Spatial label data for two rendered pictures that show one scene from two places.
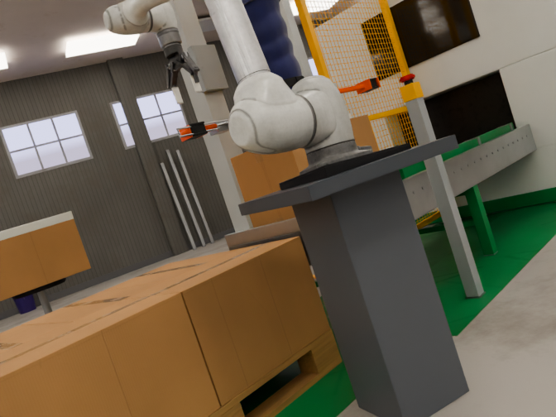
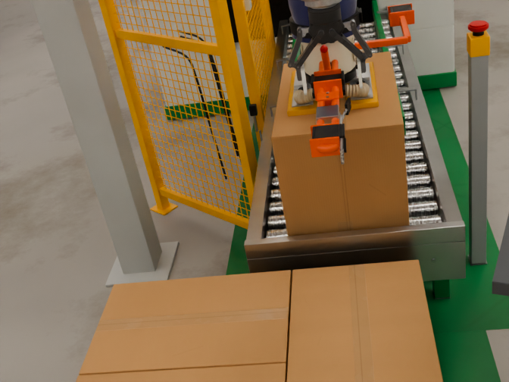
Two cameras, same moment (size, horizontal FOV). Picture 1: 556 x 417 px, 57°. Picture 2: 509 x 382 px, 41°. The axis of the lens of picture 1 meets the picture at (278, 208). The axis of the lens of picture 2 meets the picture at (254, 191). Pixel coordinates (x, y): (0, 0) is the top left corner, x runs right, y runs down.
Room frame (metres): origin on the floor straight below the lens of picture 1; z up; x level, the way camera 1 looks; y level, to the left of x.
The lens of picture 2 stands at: (0.97, 1.29, 1.89)
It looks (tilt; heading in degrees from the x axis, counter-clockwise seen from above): 31 degrees down; 325
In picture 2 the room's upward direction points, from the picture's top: 11 degrees counter-clockwise
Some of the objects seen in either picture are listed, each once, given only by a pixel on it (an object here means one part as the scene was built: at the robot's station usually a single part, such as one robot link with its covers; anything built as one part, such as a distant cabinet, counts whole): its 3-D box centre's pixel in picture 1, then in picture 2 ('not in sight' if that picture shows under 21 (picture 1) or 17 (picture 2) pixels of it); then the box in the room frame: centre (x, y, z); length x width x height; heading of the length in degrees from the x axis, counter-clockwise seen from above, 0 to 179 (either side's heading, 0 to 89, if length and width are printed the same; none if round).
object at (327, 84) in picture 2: not in sight; (328, 84); (2.35, -0.03, 1.08); 0.10 x 0.08 x 0.06; 43
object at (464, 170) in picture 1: (462, 172); (413, 99); (2.84, -1.03, 0.50); 2.31 x 0.05 x 0.19; 134
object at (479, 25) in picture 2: (407, 79); (478, 28); (2.30, -0.73, 1.02); 0.07 x 0.07 x 0.04
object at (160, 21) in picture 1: (157, 13); not in sight; (2.09, 0.21, 1.56); 0.13 x 0.11 x 0.16; 129
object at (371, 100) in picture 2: not in sight; (360, 79); (2.45, -0.28, 0.97); 0.34 x 0.10 x 0.05; 133
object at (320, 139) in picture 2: (193, 131); (325, 139); (2.11, 0.23, 1.08); 0.08 x 0.07 x 0.05; 133
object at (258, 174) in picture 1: (313, 174); (341, 142); (2.51, -0.21, 0.75); 0.60 x 0.40 x 0.40; 133
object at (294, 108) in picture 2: not in sight; (304, 86); (2.59, -0.14, 0.97); 0.34 x 0.10 x 0.05; 133
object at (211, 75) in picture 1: (208, 68); not in sight; (3.43, 0.14, 1.62); 0.20 x 0.05 x 0.30; 134
